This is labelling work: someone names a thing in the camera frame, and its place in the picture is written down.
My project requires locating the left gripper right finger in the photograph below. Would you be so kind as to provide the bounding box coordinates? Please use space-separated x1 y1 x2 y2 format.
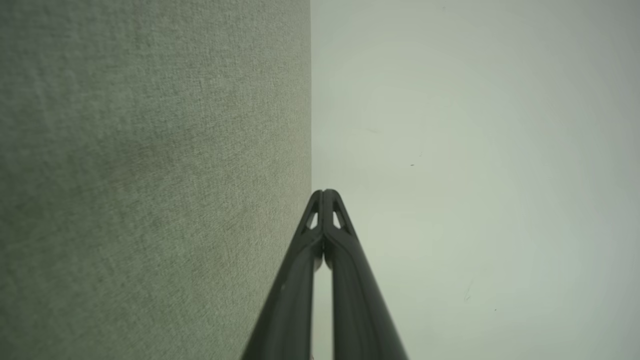
322 189 409 360

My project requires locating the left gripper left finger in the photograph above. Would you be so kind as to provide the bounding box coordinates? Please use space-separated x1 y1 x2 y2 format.
241 189 326 360

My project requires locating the grey fabric sofa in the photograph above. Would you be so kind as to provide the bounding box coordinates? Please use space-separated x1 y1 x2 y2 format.
0 0 313 360

